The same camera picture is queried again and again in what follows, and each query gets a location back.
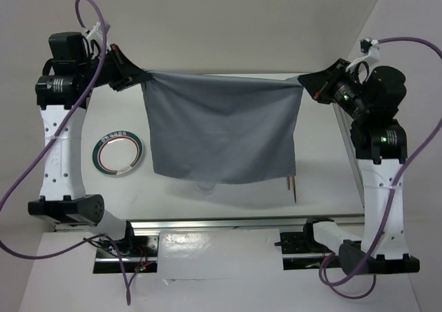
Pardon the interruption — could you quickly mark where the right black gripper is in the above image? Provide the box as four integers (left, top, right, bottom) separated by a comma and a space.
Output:
299, 56, 369, 117

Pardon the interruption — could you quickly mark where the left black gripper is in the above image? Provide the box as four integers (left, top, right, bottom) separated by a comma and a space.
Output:
78, 43, 151, 91

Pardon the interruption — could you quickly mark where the green rimmed white plate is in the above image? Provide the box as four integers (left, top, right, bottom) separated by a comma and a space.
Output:
92, 130, 144, 176

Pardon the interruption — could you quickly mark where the grey cloth placemat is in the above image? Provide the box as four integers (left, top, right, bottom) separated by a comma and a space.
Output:
142, 71, 303, 184

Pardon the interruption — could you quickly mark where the copper fork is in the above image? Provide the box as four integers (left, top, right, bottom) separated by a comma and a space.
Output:
291, 176, 297, 203

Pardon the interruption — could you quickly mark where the clear plastic cup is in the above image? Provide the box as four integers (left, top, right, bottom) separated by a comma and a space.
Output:
197, 182, 216, 192

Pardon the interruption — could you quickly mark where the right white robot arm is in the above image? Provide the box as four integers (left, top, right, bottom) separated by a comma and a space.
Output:
298, 59, 420, 276

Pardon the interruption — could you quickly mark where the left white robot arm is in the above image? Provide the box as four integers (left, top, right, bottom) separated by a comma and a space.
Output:
28, 31, 150, 256

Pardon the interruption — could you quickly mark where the aluminium side rail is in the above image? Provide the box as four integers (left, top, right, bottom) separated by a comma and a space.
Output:
332, 105, 365, 217

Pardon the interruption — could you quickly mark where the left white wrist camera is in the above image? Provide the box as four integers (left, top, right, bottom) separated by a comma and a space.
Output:
86, 21, 111, 45

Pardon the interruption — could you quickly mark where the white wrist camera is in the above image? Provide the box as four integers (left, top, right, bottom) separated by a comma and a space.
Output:
346, 37, 381, 72
86, 21, 111, 45

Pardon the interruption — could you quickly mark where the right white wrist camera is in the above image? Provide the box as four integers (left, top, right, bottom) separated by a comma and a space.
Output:
346, 37, 381, 72

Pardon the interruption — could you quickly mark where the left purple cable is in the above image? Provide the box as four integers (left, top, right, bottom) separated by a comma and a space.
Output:
0, 0, 153, 306

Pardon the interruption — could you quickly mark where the purple cable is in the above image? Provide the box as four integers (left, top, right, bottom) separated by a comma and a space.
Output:
318, 36, 442, 299
0, 0, 153, 306

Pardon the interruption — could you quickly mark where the aluminium front rail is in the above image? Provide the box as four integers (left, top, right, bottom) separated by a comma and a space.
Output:
131, 216, 307, 231

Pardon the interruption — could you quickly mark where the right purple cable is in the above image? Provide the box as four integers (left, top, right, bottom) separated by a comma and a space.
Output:
318, 36, 442, 299

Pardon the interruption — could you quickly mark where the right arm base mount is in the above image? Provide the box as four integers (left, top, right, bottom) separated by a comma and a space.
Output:
274, 232, 331, 271

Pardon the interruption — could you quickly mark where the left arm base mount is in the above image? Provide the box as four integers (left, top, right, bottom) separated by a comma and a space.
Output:
89, 233, 160, 274

